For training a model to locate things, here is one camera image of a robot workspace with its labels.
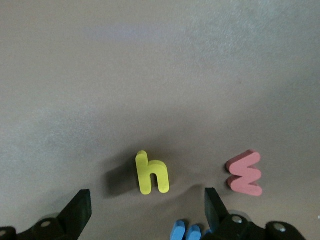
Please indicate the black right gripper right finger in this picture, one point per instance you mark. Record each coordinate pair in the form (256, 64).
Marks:
(217, 217)

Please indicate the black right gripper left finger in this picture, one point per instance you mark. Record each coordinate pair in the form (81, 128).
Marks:
(75, 212)

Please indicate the blue lowercase letter m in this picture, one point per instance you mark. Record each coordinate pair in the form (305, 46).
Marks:
(178, 231)

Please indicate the yellow lowercase letter h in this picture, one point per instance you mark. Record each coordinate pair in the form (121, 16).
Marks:
(143, 175)

